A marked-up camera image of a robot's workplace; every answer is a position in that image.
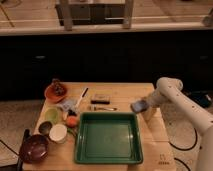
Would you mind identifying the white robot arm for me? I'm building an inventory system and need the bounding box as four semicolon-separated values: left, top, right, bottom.
143;77;213;171

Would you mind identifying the orange plate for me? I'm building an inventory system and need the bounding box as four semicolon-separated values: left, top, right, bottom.
44;84;67;103

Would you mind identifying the white black-tipped marker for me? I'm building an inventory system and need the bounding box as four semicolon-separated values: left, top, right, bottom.
75;87;89;108

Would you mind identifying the green plastic tray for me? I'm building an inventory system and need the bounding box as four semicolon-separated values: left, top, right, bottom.
74;112;143;164

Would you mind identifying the black cable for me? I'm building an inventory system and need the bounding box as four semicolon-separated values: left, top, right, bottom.
168;128;199;152

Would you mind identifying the clear plastic bag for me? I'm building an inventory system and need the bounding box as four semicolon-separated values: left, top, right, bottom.
56;99;77;112

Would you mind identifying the dark red bowl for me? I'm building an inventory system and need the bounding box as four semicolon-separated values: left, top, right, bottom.
23;134;48;163

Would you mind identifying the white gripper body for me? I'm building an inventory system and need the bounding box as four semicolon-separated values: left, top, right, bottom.
142;90;166;122

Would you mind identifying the silver metal utensil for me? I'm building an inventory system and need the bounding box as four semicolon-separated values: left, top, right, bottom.
89;105;117;111

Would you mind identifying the blue sponge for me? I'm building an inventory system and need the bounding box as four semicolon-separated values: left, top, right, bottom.
130;100;149;113

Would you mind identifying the brown pine cone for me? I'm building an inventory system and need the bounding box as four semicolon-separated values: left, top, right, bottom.
52;79;65;96

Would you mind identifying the small dark green bowl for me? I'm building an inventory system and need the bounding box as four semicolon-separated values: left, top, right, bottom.
38;121;52;135

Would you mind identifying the black brown eraser block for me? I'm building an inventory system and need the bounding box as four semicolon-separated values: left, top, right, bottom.
91;94;110;104

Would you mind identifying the orange carrot toy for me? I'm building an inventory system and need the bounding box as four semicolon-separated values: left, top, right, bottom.
65;116;78;128

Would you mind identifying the white cup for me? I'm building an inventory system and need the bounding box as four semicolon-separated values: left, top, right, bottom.
49;124;67;143

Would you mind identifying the black spatula handle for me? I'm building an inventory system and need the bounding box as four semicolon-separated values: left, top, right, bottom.
16;129;30;171

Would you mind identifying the wooden shelf frame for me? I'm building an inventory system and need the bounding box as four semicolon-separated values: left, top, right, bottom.
55;0;134;30

